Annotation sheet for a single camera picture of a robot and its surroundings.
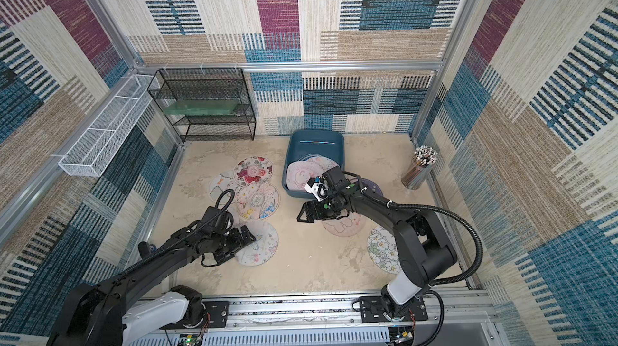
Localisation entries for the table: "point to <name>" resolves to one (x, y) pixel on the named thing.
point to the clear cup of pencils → (419, 167)
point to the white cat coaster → (221, 182)
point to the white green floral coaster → (383, 249)
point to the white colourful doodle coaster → (258, 201)
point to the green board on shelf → (200, 107)
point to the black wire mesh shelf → (208, 84)
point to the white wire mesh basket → (88, 155)
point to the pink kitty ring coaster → (298, 174)
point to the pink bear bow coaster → (347, 226)
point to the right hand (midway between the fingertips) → (311, 220)
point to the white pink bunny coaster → (326, 163)
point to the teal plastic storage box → (304, 143)
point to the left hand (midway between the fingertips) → (248, 246)
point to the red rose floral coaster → (253, 170)
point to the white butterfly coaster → (262, 251)
